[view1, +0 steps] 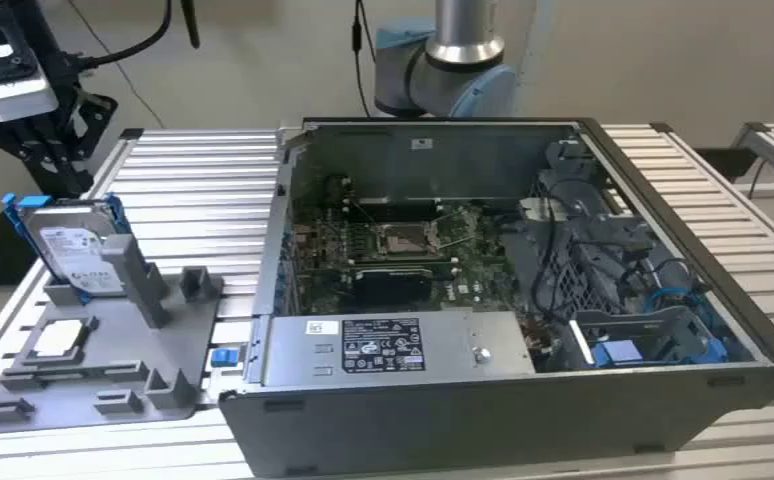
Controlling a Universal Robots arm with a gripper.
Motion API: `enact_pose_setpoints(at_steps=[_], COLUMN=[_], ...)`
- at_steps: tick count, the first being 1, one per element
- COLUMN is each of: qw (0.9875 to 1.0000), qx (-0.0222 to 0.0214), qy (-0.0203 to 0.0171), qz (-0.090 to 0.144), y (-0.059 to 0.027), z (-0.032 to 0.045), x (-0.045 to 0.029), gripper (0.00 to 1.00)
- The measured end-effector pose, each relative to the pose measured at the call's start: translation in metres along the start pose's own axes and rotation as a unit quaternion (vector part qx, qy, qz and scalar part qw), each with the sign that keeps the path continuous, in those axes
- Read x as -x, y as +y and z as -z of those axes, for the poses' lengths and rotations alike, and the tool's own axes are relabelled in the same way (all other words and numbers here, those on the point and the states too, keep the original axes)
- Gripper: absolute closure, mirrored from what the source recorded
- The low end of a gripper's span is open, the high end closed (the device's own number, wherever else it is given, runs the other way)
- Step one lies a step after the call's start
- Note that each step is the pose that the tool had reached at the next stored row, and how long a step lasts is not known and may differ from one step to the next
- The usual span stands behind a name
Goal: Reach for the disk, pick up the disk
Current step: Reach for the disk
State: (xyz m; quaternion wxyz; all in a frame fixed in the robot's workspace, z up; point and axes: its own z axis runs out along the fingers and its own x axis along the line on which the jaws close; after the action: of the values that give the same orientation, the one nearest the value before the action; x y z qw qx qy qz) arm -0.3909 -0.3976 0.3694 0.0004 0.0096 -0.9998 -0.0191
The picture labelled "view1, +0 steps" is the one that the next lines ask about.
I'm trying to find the hard disk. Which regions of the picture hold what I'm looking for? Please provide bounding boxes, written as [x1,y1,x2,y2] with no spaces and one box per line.
[0,193,134,304]

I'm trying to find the disk bay with blue guide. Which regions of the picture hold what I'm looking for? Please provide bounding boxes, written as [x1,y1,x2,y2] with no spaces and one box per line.
[570,307,760,374]

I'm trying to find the black rod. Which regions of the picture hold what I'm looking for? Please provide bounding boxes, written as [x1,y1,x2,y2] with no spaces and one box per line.
[179,0,202,49]

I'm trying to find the silver CPU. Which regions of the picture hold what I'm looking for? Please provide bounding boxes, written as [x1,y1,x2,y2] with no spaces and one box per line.
[32,319,92,357]

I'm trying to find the grey parts rack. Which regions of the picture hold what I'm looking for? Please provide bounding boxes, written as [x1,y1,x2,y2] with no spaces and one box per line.
[0,234,229,435]

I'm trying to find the CPU socket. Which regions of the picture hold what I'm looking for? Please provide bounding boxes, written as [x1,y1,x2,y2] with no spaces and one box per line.
[373,222,433,256]

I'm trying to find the black expansion card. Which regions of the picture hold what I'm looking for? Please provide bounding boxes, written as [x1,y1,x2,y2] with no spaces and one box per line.
[351,267,430,305]

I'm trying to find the silver power supply unit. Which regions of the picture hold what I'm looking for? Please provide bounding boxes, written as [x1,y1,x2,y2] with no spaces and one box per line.
[261,312,537,389]

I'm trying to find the green motherboard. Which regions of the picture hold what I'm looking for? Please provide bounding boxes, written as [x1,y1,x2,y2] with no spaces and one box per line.
[290,174,542,319]

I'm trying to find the grey plastic drive cage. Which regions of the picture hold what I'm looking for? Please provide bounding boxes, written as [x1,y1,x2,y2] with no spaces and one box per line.
[499,169,686,321]

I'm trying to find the black PC case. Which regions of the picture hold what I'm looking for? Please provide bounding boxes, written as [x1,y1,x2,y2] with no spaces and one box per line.
[218,117,774,479]

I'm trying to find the black box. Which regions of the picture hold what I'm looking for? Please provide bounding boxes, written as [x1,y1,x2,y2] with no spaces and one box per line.
[696,147,760,185]

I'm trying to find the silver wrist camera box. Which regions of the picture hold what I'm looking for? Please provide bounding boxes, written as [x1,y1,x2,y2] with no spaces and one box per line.
[0,27,60,123]

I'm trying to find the thick black cable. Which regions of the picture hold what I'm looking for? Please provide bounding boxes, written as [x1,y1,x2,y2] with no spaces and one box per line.
[76,0,176,69]

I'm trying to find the thin black hanging cable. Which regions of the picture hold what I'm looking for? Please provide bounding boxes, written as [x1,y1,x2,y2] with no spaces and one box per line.
[350,0,373,117]

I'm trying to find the blue wire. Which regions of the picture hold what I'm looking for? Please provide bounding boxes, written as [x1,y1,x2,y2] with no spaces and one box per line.
[645,283,710,322]

